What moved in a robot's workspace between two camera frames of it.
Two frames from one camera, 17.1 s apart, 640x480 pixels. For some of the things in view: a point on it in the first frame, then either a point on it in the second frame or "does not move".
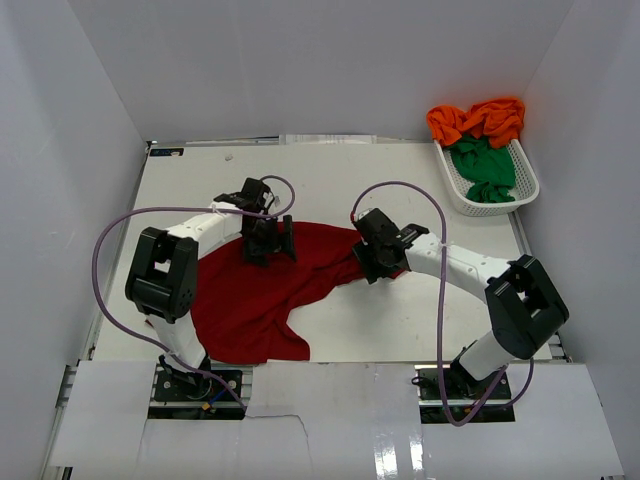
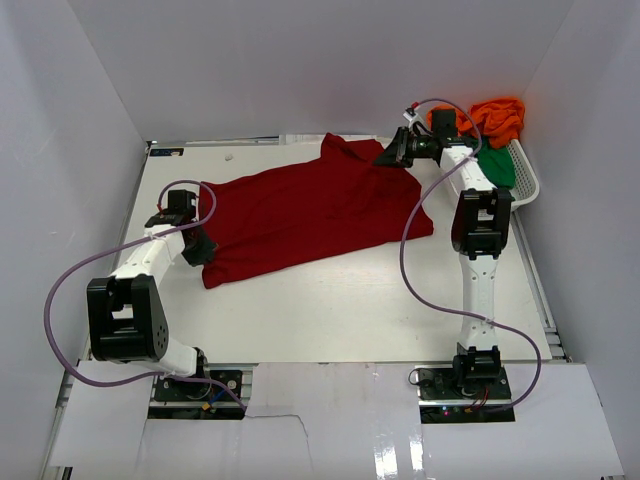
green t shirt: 491,168 does not move
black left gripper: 253,253 → 204,254
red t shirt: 240,308 → 344,200
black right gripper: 371,271 → 396,154
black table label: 166,151 does not move
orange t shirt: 498,120 does not move
